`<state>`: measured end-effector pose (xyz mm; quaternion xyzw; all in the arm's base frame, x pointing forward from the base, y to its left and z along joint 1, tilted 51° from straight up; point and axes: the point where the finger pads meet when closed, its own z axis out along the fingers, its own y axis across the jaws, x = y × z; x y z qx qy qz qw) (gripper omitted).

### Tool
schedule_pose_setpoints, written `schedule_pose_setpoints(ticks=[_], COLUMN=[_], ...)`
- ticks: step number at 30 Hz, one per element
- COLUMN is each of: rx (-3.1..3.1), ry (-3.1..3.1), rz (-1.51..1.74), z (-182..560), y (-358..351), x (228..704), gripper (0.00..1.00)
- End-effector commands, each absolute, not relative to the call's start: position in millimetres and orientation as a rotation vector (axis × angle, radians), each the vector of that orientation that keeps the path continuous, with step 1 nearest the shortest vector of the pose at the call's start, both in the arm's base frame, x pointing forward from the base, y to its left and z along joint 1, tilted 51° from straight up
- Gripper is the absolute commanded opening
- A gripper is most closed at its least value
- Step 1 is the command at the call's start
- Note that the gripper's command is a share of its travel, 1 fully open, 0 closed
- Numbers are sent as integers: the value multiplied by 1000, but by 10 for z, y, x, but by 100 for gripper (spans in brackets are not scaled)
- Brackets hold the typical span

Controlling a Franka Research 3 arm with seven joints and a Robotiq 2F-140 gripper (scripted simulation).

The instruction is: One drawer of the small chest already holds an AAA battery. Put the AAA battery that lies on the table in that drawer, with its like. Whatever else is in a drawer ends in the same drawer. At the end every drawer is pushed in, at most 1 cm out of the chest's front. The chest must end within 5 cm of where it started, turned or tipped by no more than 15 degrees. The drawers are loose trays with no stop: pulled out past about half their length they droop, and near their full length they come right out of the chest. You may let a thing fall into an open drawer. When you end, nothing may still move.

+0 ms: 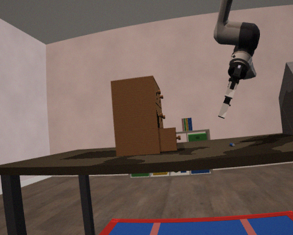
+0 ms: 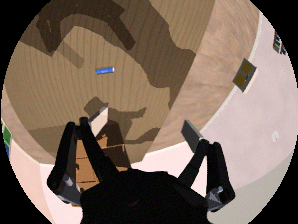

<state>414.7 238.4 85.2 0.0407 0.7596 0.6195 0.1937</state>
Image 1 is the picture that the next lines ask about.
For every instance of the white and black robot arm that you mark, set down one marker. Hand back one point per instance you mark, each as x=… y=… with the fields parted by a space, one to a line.
x=242 y=34

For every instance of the brown wooden chest of drawers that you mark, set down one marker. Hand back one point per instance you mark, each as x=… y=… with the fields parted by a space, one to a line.
x=135 y=116

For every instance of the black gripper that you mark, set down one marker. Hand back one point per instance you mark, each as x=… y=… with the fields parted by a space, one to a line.
x=236 y=73

